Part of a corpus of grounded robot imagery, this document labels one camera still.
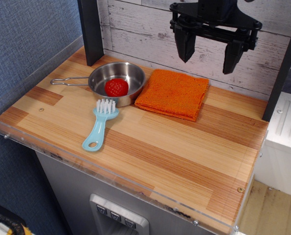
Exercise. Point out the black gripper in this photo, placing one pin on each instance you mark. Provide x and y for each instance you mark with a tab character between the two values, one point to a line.
219	20

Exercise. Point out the stainless steel pot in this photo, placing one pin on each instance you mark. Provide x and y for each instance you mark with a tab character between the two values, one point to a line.
132	74

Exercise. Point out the red toy strawberry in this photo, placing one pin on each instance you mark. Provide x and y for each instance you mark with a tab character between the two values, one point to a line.
116	87

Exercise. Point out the orange folded cloth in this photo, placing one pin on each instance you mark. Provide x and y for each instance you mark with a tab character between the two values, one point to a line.
173	94

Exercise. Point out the light blue scrub brush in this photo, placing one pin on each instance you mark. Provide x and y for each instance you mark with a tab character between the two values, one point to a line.
105	110

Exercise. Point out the white ridged side unit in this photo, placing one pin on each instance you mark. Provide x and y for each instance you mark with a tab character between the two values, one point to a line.
273	167

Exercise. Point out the silver dispenser button panel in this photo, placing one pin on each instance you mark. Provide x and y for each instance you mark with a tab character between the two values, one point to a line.
113	219

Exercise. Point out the grey toy fridge cabinet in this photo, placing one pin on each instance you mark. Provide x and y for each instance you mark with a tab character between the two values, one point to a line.
73	188

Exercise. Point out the yellow black object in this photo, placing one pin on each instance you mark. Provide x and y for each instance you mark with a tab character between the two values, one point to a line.
12	224

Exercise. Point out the black right frame post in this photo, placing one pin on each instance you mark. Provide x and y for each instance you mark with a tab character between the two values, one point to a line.
278	85

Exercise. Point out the black frame post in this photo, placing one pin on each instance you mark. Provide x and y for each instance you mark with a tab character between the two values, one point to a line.
278	85
91	30

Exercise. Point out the black left frame post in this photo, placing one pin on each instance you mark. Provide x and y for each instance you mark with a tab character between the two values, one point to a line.
91	30

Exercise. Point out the clear acrylic guard rail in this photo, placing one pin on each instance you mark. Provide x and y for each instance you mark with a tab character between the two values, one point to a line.
193	167

